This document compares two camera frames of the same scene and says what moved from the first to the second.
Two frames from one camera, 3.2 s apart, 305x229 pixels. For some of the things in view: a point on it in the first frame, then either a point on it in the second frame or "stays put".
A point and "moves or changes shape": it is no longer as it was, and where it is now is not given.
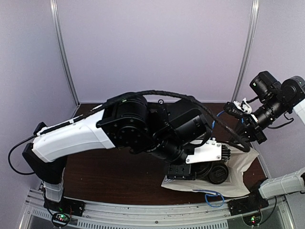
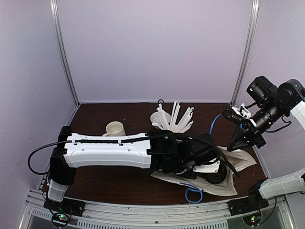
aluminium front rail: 274,212 stays put
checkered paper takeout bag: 234,186 moves or changes shape
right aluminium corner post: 251,33 stays put
